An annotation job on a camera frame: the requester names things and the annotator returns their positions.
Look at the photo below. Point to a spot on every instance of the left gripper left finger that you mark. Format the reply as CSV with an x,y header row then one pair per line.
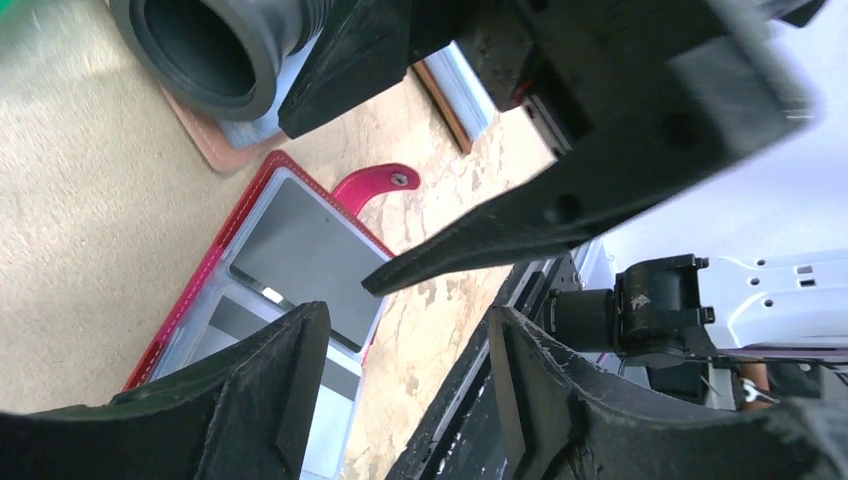
x,y
241,413

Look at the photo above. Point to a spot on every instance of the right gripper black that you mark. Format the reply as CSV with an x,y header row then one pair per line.
x,y
673,92

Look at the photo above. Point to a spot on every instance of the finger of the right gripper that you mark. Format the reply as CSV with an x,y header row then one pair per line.
x,y
365,48

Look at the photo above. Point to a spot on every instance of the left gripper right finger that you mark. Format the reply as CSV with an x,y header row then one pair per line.
x,y
564,417

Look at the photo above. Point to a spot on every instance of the dark grey VIP card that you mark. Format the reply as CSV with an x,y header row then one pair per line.
x,y
302,248

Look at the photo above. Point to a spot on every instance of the red leather card holder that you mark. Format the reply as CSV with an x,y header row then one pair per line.
x,y
219,306

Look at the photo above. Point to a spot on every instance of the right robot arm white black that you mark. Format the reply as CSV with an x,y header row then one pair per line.
x,y
685,308

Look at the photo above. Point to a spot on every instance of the brown open card holder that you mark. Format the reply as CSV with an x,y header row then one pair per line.
x,y
458,93

